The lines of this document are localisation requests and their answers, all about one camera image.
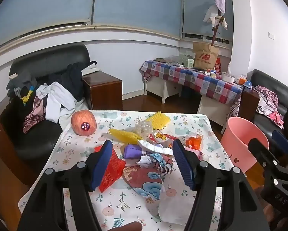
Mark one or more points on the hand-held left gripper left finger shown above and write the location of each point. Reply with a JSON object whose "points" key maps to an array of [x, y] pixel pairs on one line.
{"points": [[101, 163]]}

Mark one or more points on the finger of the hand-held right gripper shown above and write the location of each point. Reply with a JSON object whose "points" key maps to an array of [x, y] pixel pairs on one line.
{"points": [[259, 151], [282, 140]]}

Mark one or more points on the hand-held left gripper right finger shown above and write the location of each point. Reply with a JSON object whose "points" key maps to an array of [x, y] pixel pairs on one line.
{"points": [[183, 166]]}

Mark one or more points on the pink trash bin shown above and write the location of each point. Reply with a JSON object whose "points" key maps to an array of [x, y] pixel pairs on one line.
{"points": [[242, 146]]}

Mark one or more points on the orange wrapper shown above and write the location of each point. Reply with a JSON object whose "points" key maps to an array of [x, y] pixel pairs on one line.
{"points": [[194, 143]]}

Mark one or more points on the purple packet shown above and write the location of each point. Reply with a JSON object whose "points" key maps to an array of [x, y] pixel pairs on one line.
{"points": [[133, 151]]}

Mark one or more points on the red snack packet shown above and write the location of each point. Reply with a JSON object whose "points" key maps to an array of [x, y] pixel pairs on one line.
{"points": [[163, 138]]}

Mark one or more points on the yellow foam fruit net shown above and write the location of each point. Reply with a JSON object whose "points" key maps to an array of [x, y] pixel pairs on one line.
{"points": [[123, 136], [159, 120]]}

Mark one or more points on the white plastic bag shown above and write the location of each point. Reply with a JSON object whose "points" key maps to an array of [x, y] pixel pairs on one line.
{"points": [[175, 207]]}

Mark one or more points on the clear bubble wrap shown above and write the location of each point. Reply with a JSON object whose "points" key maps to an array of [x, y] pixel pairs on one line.
{"points": [[144, 128]]}

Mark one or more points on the person's left hand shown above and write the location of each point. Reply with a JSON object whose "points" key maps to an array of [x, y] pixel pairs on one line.
{"points": [[132, 226]]}

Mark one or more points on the red plastic sheet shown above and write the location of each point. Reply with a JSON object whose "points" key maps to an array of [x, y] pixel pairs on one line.
{"points": [[112, 170]]}

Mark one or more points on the crumpled patterned wrapper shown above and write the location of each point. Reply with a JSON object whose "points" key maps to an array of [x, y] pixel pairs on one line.
{"points": [[164, 164]]}

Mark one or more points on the pink floral cloth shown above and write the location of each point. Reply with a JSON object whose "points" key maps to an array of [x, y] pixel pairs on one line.
{"points": [[276, 118]]}

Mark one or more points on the white wrapper strip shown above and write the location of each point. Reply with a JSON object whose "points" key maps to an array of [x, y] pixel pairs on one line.
{"points": [[153, 148]]}

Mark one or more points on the crumpled white paper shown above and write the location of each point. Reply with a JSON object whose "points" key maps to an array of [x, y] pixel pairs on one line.
{"points": [[146, 160]]}

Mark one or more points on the red cloud print paper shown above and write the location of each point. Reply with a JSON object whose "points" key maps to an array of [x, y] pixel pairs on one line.
{"points": [[146, 180]]}

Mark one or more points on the red apple with sticker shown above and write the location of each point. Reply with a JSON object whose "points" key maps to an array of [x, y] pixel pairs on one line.
{"points": [[83, 122]]}

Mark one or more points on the plaid cloth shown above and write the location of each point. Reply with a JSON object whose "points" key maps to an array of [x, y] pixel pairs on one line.
{"points": [[267, 98]]}

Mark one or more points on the floral tablecloth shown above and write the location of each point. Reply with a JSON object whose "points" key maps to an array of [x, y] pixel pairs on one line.
{"points": [[124, 204]]}

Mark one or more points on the red patterned hanging cloth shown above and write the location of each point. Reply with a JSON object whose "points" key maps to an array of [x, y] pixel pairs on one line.
{"points": [[235, 110]]}

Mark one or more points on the dark wooden cabinet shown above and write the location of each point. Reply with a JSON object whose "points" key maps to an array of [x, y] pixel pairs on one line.
{"points": [[250, 103]]}

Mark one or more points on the black leather armchair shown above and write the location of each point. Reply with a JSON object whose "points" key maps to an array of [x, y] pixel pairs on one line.
{"points": [[267, 79]]}

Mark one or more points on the blue plastic item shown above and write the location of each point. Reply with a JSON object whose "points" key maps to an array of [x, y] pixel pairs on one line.
{"points": [[248, 84]]}

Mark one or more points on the wooden side table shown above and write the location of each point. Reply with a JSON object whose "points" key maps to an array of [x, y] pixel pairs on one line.
{"points": [[105, 91]]}

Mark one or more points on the orange box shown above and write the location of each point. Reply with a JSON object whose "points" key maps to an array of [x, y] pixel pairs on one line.
{"points": [[242, 80]]}

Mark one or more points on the white garment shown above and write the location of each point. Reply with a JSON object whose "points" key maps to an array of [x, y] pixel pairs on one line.
{"points": [[57, 101]]}

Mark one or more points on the white bowl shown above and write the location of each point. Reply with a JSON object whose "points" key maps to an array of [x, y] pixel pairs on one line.
{"points": [[227, 77]]}

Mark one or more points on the pink patterned cloth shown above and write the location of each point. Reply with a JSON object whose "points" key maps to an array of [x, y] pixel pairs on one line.
{"points": [[34, 115]]}

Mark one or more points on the white table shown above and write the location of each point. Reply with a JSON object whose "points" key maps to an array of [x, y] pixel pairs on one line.
{"points": [[158, 86]]}

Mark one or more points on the dark clothes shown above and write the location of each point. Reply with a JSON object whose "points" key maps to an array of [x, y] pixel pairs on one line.
{"points": [[71, 81]]}

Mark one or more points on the checked tablecloth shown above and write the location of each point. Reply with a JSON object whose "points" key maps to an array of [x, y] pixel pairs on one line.
{"points": [[194, 79]]}

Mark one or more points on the white bottle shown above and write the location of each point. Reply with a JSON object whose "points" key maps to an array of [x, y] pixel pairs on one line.
{"points": [[229, 68]]}

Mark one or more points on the yellow and blue cloth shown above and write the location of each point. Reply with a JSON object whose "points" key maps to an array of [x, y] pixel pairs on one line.
{"points": [[28, 93]]}

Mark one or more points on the green box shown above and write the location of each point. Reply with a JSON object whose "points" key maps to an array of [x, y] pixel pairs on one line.
{"points": [[187, 60]]}

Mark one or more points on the brown paper bag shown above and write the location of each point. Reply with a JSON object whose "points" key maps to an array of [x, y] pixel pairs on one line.
{"points": [[205, 56]]}

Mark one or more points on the grey cloth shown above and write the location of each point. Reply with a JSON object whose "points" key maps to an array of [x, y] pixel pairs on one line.
{"points": [[21, 80]]}

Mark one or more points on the wooden coat stand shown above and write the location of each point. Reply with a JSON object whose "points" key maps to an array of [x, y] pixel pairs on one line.
{"points": [[215, 33]]}

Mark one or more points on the white hanging cloth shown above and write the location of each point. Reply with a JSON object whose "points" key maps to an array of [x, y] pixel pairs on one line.
{"points": [[212, 14]]}

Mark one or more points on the purple hanging cloth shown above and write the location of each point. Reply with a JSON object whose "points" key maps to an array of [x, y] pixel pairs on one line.
{"points": [[220, 1]]}

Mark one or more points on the large window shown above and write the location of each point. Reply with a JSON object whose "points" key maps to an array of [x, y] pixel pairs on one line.
{"points": [[134, 2]]}

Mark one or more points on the wall socket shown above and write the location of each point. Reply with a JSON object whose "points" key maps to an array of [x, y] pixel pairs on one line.
{"points": [[271, 35]]}

